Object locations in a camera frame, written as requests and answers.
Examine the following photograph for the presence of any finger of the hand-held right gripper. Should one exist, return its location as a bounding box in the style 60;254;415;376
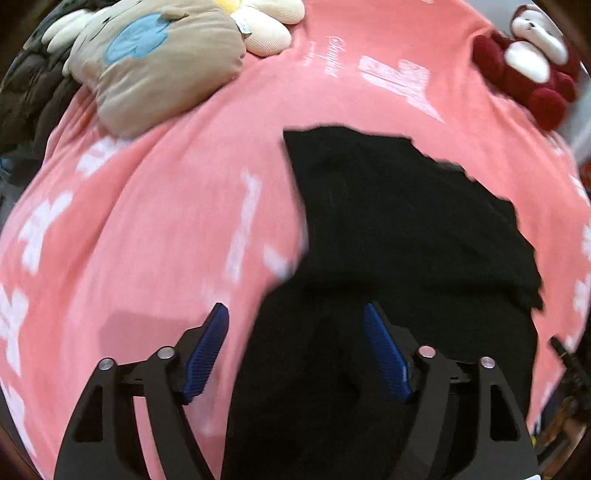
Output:
549;337;583;386

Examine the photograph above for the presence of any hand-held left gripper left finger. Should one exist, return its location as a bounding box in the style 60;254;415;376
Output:
54;302;230;480

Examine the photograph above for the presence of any dark quilted jacket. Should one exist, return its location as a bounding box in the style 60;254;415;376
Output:
0;0;116;160

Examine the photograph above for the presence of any pink printed blanket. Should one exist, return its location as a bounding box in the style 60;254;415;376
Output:
0;0;591;480

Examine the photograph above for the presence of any black small garment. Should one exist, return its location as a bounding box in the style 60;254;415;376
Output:
221;124;544;480

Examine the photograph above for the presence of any cream flower plush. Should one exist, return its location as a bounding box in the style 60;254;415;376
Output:
215;0;306;58

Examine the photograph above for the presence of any red and white plush bear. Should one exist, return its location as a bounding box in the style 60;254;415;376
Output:
471;4;581;132

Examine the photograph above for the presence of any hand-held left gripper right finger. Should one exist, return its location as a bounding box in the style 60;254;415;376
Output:
362;302;539;480

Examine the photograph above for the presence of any tan plush pillow blue patch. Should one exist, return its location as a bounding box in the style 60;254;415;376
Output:
62;0;247;138

